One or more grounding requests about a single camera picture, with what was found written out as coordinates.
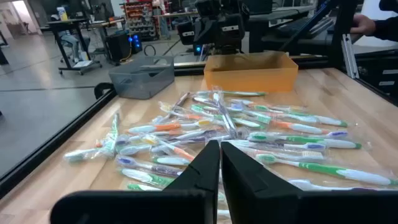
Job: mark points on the person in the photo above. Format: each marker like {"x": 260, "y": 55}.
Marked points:
{"x": 70, "y": 40}

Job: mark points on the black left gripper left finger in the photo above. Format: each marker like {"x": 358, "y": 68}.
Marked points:
{"x": 186, "y": 199}

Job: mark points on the silver aluminium extrusion bar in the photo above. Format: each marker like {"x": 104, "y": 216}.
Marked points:
{"x": 349, "y": 56}

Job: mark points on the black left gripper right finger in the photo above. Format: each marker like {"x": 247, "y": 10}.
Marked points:
{"x": 264, "y": 202}

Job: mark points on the yellow blue container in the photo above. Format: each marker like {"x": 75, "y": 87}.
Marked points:
{"x": 62, "y": 14}

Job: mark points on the grey plastic bin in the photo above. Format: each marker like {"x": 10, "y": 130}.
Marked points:
{"x": 140, "y": 81}

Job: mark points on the person's forearm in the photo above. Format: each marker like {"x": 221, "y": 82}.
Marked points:
{"x": 387, "y": 28}

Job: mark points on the white paper sheet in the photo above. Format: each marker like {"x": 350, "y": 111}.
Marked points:
{"x": 82, "y": 63}

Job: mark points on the green white toothbrush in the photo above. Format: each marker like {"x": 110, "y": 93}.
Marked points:
{"x": 81, "y": 154}
{"x": 140, "y": 187}
{"x": 149, "y": 178}
{"x": 326, "y": 169}
{"x": 261, "y": 108}
{"x": 113, "y": 137}
{"x": 245, "y": 93}
{"x": 326, "y": 119}
{"x": 262, "y": 118}
{"x": 304, "y": 139}

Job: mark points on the orange translucent plastic bin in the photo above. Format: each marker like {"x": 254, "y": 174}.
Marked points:
{"x": 248, "y": 77}

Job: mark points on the person's hand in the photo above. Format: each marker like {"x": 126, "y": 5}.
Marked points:
{"x": 362, "y": 25}

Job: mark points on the wooden top desk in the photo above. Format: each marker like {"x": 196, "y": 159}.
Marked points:
{"x": 105, "y": 23}

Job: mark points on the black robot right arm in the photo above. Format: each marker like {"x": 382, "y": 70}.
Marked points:
{"x": 236, "y": 9}

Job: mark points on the black drawer cabinet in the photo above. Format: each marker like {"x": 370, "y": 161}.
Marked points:
{"x": 379, "y": 68}

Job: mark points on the black computer tower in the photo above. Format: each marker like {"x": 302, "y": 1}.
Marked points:
{"x": 118, "y": 46}

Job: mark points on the parts bin shelf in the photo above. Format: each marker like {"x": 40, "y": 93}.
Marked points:
{"x": 140, "y": 21}

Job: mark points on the black workstation desk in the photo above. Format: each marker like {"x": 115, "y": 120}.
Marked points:
{"x": 264, "y": 31}

